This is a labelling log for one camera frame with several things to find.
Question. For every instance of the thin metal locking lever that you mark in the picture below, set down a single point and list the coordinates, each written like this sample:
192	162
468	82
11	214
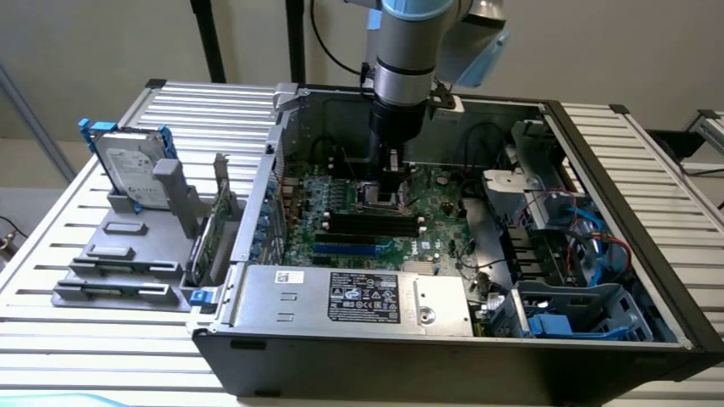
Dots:
352	169
371	205

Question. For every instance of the black CPU socket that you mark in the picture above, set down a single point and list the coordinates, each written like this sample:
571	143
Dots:
364	193

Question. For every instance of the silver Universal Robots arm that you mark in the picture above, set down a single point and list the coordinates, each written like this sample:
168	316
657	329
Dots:
404	46

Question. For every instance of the blue case latch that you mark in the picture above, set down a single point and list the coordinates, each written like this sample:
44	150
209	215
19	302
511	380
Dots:
203	296

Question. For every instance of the grey metal optical drive cage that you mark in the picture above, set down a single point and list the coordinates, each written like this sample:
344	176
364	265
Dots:
523	182

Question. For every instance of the black RAM slot bank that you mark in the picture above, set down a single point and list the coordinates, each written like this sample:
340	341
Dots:
373	224

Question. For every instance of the metal side table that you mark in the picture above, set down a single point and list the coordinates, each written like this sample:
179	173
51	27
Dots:
704	135

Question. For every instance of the silver finned chipset heatsink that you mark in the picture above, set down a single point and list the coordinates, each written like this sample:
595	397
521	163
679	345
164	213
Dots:
421	268

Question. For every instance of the green graphics card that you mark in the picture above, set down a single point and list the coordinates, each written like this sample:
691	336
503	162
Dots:
212	229

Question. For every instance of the black metal pole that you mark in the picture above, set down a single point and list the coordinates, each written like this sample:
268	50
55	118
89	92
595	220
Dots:
211	40
295	40

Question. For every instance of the silver power supply unit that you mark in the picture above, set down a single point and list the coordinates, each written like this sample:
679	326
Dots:
316	301

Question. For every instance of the silver hard disk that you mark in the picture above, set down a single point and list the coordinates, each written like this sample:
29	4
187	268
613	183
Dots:
132	169

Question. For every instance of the grey metal disk bay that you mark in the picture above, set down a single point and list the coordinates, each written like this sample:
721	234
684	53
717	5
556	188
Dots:
583	309

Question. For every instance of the black open PC case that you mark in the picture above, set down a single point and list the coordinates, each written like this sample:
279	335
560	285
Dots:
396	369

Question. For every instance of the black expansion slot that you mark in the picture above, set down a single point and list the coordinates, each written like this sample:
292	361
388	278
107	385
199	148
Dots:
339	259

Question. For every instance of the blue expansion slot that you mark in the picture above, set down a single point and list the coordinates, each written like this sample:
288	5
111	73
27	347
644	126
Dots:
345	249

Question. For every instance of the green Dell motherboard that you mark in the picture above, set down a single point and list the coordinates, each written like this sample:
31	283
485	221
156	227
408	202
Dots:
339	195

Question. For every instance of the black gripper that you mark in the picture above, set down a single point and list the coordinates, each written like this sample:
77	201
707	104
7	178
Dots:
396	120

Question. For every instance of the blue plastic disk carrier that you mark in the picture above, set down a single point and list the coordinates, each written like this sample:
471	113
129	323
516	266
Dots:
169	152

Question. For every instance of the grey plastic parts rack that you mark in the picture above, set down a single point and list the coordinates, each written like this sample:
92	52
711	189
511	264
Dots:
141	263

